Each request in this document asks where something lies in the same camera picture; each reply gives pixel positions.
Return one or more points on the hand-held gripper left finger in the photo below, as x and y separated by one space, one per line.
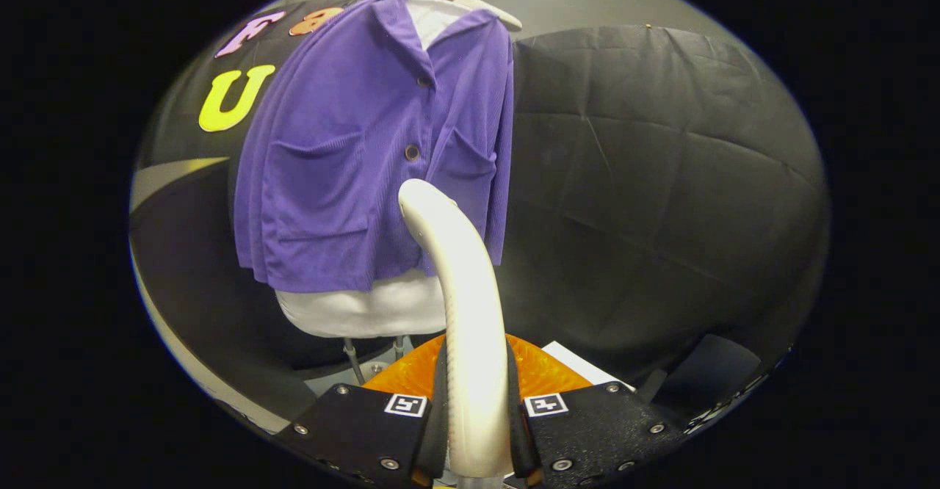
367 430

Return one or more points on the metal form stand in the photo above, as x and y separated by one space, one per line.
353 360

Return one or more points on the white torso form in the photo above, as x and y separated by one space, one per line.
367 305

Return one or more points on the grey cabinet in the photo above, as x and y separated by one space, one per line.
169 173

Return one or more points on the white garment steamer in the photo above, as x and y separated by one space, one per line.
470 313

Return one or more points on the white flat sheet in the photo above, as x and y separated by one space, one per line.
580 364

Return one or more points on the purple jacket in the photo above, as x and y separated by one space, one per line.
330 166

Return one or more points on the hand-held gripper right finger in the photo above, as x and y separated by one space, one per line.
587 430

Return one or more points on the black backdrop cloth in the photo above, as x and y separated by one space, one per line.
661 180

